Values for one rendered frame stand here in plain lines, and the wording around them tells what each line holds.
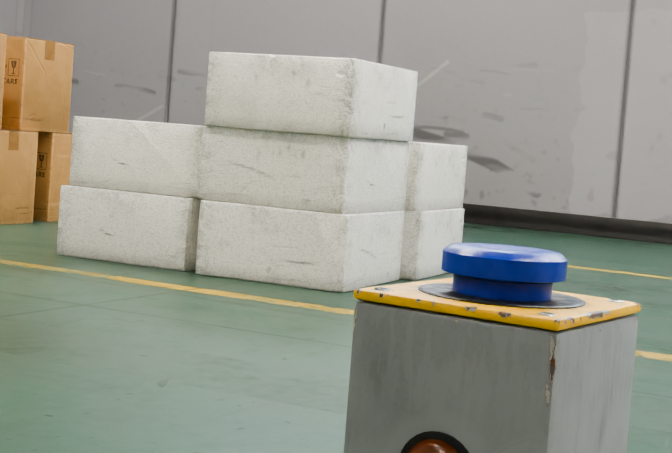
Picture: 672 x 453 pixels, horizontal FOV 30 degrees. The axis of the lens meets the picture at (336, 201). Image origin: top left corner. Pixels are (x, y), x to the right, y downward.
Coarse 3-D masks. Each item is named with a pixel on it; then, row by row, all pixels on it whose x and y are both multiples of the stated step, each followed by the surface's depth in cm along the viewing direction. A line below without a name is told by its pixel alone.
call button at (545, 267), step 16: (448, 256) 40; (464, 256) 39; (480, 256) 39; (496, 256) 39; (512, 256) 39; (528, 256) 39; (544, 256) 39; (560, 256) 40; (464, 272) 39; (480, 272) 39; (496, 272) 39; (512, 272) 38; (528, 272) 39; (544, 272) 39; (560, 272) 39; (464, 288) 40; (480, 288) 39; (496, 288) 39; (512, 288) 39; (528, 288) 39; (544, 288) 39
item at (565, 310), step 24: (360, 288) 40; (384, 288) 40; (408, 288) 41; (432, 288) 41; (456, 312) 38; (480, 312) 37; (504, 312) 37; (528, 312) 37; (552, 312) 37; (576, 312) 38; (600, 312) 38; (624, 312) 40
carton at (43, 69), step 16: (16, 48) 404; (32, 48) 405; (48, 48) 412; (64, 48) 419; (16, 64) 404; (32, 64) 406; (48, 64) 413; (64, 64) 419; (16, 80) 404; (32, 80) 407; (48, 80) 413; (64, 80) 420; (16, 96) 404; (32, 96) 407; (48, 96) 414; (64, 96) 421; (16, 112) 404; (32, 112) 408; (48, 112) 415; (64, 112) 422; (16, 128) 404; (32, 128) 409; (48, 128) 415; (64, 128) 422
